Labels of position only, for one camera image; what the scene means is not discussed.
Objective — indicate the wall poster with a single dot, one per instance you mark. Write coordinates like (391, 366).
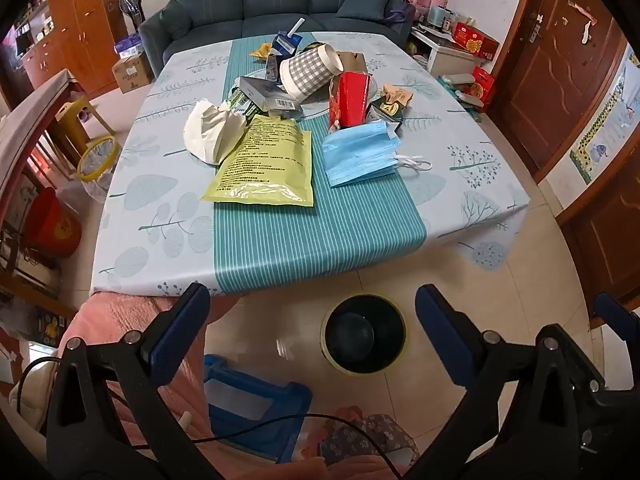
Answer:
(605, 120)

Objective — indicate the yellow wrapper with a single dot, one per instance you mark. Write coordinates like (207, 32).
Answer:
(261, 51)

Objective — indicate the red carton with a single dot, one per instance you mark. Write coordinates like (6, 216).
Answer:
(350, 100)

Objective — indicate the grey checked paper cup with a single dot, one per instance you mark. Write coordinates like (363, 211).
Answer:
(305, 72)

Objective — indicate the wooden cabinet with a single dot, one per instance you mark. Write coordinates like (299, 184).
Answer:
(75, 20)

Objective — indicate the red bucket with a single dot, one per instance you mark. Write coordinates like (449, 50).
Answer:
(50, 225)

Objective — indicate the green snack packet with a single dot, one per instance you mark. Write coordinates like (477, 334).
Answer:
(245, 105)

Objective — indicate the purple bag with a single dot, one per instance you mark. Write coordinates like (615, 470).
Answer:
(400, 9)

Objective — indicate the blue face mask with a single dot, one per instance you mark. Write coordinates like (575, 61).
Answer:
(357, 152)

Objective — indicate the dark wooden side table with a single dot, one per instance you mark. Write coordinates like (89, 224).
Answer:
(30, 115)

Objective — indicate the pink quilted cloth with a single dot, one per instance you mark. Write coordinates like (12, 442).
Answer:
(125, 310)

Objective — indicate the blue carton with straw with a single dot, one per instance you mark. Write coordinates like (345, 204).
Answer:
(286, 42)

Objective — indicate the brown wrapper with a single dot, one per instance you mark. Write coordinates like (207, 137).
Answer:
(397, 95)

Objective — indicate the small grey carton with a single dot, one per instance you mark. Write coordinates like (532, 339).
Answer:
(272, 66)

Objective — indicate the dark grey box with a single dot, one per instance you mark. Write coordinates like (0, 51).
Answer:
(265, 91)

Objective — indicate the yellow-green plastic packet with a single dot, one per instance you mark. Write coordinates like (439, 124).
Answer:
(265, 160)

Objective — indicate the black waste bin yellow rim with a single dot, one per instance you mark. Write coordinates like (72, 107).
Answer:
(362, 332)

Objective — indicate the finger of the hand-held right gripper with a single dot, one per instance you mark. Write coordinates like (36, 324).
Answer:
(602, 410)
(612, 312)

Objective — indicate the pale blue kettle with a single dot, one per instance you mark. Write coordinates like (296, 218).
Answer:
(441, 16)

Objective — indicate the red gift box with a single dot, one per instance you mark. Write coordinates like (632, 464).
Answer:
(475, 40)

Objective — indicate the blue tissue pack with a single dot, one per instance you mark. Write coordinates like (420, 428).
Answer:
(130, 44)

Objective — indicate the red gift bag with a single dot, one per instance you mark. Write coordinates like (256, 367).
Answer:
(482, 85)

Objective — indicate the dark blue cushion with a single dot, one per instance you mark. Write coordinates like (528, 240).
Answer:
(175, 19)
(361, 6)

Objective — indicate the white paper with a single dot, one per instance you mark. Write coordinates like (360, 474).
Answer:
(210, 130)

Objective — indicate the white low cabinet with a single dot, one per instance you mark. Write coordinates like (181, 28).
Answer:
(450, 57)

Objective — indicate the grey floral cloth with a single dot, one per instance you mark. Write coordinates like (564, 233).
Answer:
(380, 430)

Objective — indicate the yellow plastic stool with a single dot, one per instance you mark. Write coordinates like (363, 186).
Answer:
(75, 110)

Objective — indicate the yellow rim basket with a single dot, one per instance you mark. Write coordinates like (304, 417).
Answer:
(97, 165)

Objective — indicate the black standing fan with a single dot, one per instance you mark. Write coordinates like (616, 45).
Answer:
(131, 7)

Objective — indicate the blue plastic stool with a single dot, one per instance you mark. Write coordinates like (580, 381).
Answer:
(295, 395)

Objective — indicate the cardboard box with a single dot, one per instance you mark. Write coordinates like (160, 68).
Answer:
(131, 72)

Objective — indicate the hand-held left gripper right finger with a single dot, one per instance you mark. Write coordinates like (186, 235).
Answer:
(445, 335)

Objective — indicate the brown wooden door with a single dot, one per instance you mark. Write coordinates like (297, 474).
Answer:
(555, 60)
(605, 240)

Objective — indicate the brown pulp cup tray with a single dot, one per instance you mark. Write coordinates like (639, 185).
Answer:
(355, 62)

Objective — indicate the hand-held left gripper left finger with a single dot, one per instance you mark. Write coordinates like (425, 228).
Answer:
(175, 332)

